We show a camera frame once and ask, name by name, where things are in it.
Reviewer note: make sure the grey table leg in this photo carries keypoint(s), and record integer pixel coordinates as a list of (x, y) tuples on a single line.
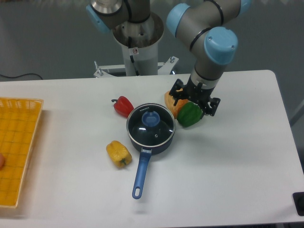
[(298, 113)]

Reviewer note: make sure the yellow bell pepper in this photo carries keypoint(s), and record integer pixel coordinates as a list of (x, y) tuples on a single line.
[(119, 154)]

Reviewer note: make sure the dark blue saucepan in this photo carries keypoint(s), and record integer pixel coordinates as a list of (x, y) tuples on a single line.
[(145, 154)]

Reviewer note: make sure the green bell pepper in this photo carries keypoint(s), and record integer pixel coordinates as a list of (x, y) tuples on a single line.
[(189, 114)]

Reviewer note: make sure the yellow woven basket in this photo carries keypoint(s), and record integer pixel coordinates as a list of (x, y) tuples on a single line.
[(19, 118)]

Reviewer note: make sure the black table corner device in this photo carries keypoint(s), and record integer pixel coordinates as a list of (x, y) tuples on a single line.
[(298, 198)]

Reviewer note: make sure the red bell pepper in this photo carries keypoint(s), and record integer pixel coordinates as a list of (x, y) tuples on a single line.
[(123, 106)]

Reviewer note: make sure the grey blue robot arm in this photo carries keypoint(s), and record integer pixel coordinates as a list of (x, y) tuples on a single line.
[(201, 29)]

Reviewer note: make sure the glass lid blue knob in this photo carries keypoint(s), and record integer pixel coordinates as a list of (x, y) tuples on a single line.
[(150, 125)]

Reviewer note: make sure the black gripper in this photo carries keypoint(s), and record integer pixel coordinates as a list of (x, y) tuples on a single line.
[(196, 94)]

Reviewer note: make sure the orange bread loaf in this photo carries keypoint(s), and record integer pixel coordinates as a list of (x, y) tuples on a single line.
[(169, 102)]

